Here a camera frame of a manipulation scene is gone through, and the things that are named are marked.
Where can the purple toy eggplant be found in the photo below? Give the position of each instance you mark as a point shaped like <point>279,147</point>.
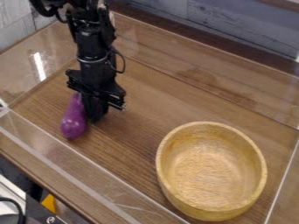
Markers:
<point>74,123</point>

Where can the clear acrylic tray enclosure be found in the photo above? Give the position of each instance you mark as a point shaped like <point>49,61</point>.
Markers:
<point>179,82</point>

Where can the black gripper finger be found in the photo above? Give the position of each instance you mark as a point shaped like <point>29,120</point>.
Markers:
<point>101,109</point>
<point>89,105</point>

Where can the brown wooden bowl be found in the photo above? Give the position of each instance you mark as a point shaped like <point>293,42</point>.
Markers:
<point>211,170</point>

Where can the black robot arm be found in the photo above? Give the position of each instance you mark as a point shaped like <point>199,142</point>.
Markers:
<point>94,33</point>

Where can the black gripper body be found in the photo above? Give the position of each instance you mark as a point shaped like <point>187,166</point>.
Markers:
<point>95,79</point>

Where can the black and yellow device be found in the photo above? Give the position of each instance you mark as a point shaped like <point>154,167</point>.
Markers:
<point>21,209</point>

